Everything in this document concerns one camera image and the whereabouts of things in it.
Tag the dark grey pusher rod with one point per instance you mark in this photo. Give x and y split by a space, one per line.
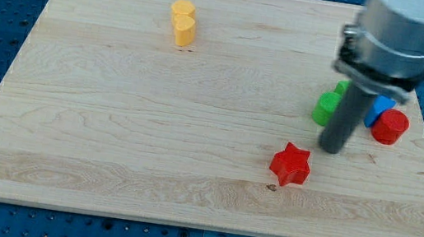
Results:
351 109

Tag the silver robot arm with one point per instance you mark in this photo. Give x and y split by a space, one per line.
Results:
382 54

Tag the red star block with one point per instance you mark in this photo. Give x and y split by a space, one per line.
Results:
291 165

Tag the green block behind rod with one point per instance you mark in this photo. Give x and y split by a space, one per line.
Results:
341 87

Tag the green cylinder block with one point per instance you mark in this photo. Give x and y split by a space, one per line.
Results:
325 107

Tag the blue block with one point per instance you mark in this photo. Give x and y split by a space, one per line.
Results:
380 104

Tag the red cylinder block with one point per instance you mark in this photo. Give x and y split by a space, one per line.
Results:
390 126

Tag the yellow heart block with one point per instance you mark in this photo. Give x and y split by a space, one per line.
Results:
184 30

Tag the yellow hexagon block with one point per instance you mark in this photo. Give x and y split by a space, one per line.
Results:
182 8

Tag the wooden board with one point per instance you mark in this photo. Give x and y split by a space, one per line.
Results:
102 113

